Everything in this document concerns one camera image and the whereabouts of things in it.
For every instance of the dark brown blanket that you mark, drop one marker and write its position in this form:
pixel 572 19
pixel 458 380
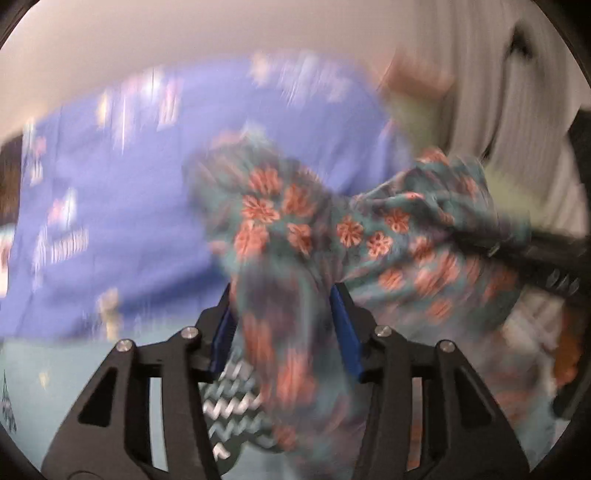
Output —
pixel 7 184

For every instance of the small green pillow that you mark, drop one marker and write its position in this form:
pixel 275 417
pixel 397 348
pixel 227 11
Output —
pixel 415 122

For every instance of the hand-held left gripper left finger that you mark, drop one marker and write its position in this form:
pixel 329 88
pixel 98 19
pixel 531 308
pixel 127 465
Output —
pixel 221 337

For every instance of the large green pillow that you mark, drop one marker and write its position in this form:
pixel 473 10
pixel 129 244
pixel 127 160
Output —
pixel 501 184

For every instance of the teal heart print blanket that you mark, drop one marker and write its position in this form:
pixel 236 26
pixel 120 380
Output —
pixel 46 378

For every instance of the pink pillow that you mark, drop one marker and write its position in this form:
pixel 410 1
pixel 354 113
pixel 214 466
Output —
pixel 415 76

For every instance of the person's right hand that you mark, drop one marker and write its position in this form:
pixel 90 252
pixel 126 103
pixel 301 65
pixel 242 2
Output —
pixel 569 355

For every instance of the black floor lamp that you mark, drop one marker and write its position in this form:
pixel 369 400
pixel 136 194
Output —
pixel 519 44

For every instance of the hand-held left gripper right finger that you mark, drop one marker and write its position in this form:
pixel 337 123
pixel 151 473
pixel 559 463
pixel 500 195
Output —
pixel 346 337

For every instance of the floral patterned garment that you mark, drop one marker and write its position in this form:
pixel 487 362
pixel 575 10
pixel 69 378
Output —
pixel 300 217

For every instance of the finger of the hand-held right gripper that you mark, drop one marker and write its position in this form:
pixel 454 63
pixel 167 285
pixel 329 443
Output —
pixel 505 251

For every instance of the purple tree print sheet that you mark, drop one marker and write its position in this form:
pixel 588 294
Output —
pixel 138 207

